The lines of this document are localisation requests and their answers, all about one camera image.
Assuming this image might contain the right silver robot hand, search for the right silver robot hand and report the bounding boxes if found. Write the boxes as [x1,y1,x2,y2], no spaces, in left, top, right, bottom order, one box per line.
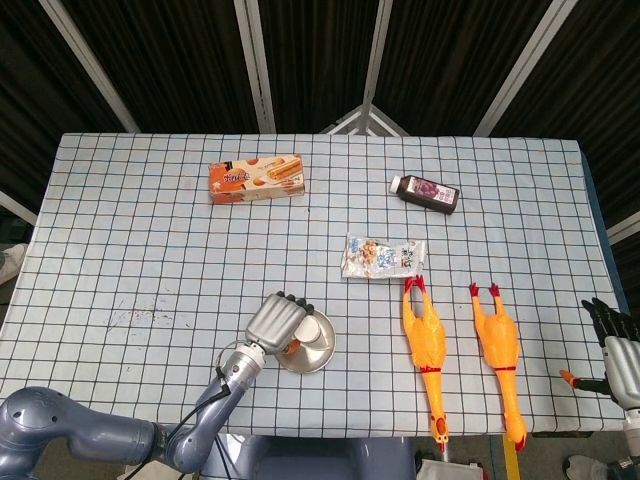
[559,297,640,412]

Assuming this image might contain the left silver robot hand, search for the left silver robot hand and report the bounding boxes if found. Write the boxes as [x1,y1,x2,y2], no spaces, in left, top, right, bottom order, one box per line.
[244,291,317,358]

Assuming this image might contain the white paper cup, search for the white paper cup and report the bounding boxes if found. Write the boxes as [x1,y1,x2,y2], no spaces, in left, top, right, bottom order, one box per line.
[295,317,327,349]

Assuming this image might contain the round metal plate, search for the round metal plate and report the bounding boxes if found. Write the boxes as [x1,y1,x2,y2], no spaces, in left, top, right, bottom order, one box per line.
[275,310,338,375]

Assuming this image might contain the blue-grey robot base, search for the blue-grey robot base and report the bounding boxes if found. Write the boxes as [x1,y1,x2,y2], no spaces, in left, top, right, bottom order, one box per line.
[202,433,417,480]

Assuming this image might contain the grey sneaker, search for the grey sneaker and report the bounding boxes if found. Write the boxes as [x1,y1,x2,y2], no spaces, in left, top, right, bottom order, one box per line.
[0,243,29,286]
[564,453,607,480]

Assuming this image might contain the yellow rubber chicken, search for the yellow rubber chicken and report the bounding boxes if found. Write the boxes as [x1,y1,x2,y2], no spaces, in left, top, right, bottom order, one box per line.
[468,282,528,453]
[402,274,447,454]

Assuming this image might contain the crumpled snack bag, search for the crumpled snack bag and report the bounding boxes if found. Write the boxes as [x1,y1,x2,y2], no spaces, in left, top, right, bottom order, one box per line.
[341,233,427,282]

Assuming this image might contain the orange biscuit box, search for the orange biscuit box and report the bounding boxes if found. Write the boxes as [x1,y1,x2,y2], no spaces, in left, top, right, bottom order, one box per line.
[208,153,307,206]

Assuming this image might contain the blue checkered tablecloth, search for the blue checkered tablecloth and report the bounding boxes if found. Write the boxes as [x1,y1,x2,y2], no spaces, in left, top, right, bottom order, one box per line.
[0,131,632,440]

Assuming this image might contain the white bag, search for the white bag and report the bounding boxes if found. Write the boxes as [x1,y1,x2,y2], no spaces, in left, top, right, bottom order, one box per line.
[417,457,485,480]

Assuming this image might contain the dark juice bottle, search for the dark juice bottle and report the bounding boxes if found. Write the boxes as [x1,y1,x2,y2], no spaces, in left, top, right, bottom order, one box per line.
[388,174,462,216]

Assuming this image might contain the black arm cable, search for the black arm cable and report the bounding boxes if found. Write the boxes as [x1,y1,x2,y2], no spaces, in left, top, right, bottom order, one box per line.
[124,342,242,477]

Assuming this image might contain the yellow post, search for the yellow post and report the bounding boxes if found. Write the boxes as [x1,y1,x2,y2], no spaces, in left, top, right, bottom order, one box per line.
[502,434,522,480]

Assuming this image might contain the white aluminium frame beam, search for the white aluminium frame beam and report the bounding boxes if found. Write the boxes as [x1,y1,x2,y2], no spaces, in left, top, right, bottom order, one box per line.
[606,212,640,246]
[472,0,572,137]
[39,0,142,134]
[233,0,278,134]
[359,0,396,109]
[0,189,39,227]

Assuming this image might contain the triangular white frame bracket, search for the triangular white frame bracket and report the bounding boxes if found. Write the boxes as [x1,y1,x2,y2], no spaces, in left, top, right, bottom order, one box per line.
[319,103,412,136]

